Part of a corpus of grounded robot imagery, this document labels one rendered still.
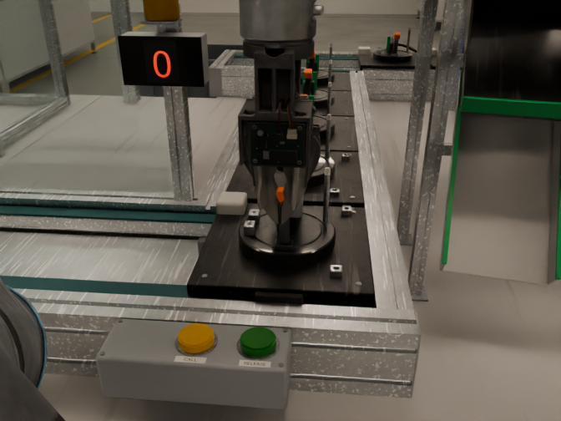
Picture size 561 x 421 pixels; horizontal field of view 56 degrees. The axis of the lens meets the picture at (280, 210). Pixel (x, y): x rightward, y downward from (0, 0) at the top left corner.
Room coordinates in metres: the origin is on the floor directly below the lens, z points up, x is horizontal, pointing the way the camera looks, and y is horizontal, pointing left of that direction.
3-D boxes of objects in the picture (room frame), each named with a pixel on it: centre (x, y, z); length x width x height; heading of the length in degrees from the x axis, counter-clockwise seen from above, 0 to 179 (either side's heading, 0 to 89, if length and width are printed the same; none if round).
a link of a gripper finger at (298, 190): (0.54, -0.01, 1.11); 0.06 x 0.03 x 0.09; 175
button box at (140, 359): (0.47, 0.09, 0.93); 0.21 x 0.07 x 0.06; 85
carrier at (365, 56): (1.98, -0.41, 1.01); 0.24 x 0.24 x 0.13; 85
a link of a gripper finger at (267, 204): (0.54, 0.02, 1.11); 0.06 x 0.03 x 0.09; 175
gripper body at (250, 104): (0.54, 0.00, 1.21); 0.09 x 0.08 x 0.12; 175
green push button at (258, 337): (0.46, 0.02, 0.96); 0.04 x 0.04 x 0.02
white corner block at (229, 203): (0.78, 0.08, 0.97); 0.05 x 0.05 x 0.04; 85
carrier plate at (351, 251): (0.67, -0.01, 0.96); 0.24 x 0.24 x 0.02; 85
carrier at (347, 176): (0.93, -0.03, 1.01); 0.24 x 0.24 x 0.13; 85
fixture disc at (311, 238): (0.67, -0.01, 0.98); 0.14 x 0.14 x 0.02
